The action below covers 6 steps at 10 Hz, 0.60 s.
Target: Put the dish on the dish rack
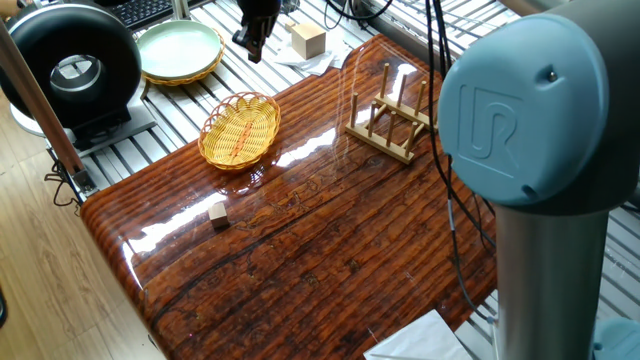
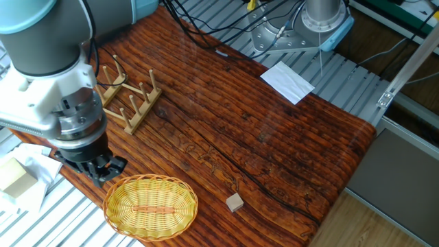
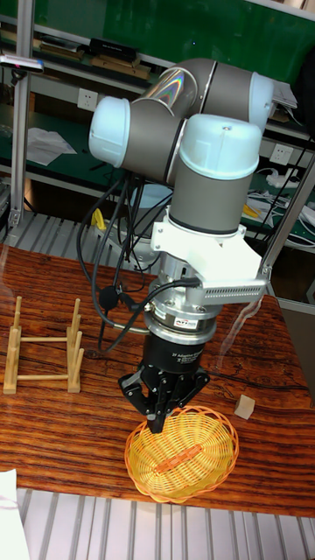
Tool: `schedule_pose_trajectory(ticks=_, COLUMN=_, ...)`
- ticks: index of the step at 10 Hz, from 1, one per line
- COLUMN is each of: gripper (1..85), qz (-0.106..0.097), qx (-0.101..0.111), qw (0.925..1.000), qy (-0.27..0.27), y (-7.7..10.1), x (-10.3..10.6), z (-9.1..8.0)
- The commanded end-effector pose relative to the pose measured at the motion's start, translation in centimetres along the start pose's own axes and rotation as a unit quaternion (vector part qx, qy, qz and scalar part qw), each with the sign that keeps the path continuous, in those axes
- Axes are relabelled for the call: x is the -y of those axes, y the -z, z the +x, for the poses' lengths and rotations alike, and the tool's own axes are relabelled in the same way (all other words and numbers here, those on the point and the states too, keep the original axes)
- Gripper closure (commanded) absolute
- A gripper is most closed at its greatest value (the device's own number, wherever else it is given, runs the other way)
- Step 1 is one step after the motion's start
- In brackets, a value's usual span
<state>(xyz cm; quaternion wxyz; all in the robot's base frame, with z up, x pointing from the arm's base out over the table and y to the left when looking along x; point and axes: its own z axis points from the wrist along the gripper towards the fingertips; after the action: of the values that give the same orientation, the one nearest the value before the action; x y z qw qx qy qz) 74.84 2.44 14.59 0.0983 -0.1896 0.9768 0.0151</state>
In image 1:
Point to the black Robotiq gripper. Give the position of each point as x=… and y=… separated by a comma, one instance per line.
x=260, y=12

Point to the yellow wicker basket dish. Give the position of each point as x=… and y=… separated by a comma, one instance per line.
x=240, y=132

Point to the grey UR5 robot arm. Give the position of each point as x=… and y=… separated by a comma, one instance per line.
x=525, y=110

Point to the wooden dish rack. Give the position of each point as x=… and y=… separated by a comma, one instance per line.
x=385, y=145

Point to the tiny wooden block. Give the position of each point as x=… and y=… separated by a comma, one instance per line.
x=290, y=25

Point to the brown wicker tray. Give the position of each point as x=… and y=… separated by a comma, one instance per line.
x=212, y=67

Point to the large wooden block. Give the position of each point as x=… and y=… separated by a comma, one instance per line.
x=308, y=42

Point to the pale green plate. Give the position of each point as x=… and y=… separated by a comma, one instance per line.
x=180, y=50

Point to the black keyboard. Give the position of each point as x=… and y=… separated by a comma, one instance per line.
x=140, y=12

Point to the grey metal stand plate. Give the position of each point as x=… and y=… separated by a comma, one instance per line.
x=142, y=122

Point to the small wooden cube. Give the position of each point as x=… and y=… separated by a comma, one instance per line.
x=218, y=216

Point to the flat white paper sheet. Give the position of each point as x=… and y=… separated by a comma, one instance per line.
x=420, y=335

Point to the short metal post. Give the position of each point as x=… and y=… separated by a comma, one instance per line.
x=181, y=9

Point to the aluminium frame post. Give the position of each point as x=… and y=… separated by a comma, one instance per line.
x=40, y=100

